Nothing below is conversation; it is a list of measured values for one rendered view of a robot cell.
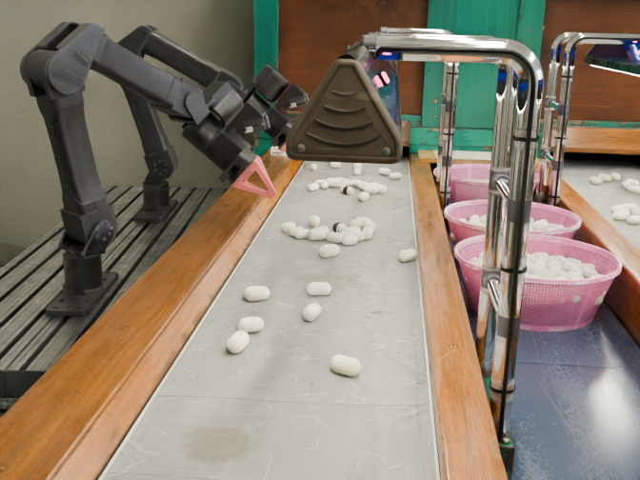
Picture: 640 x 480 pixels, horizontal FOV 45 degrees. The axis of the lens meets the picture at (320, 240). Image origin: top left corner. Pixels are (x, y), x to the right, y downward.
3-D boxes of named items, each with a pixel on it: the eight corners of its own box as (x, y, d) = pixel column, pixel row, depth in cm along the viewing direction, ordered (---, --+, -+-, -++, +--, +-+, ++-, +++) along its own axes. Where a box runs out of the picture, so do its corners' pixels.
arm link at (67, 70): (182, 89, 145) (42, 7, 122) (213, 92, 140) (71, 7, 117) (159, 150, 144) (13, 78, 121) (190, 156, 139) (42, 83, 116)
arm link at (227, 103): (222, 107, 154) (193, 57, 146) (251, 110, 148) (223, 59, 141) (185, 146, 149) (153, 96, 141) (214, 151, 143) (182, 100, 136)
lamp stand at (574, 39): (545, 240, 172) (567, 31, 160) (530, 218, 191) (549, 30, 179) (632, 244, 171) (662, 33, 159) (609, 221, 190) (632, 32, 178)
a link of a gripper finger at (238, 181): (289, 178, 151) (252, 146, 149) (284, 186, 144) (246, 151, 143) (267, 203, 152) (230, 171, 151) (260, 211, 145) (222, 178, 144)
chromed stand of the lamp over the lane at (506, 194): (330, 468, 83) (343, 34, 70) (343, 384, 102) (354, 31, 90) (511, 481, 81) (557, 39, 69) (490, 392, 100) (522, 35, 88)
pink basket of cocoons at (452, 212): (478, 285, 141) (482, 234, 139) (420, 245, 166) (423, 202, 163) (604, 275, 149) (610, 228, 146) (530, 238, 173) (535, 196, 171)
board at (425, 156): (419, 162, 212) (419, 158, 212) (417, 153, 227) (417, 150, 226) (542, 167, 209) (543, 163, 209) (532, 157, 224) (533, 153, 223)
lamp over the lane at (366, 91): (284, 161, 53) (285, 52, 51) (343, 88, 113) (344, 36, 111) (401, 166, 52) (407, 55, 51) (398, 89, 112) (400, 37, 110)
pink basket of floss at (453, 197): (489, 228, 182) (491, 188, 179) (410, 205, 202) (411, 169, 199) (559, 213, 197) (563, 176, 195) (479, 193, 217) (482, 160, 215)
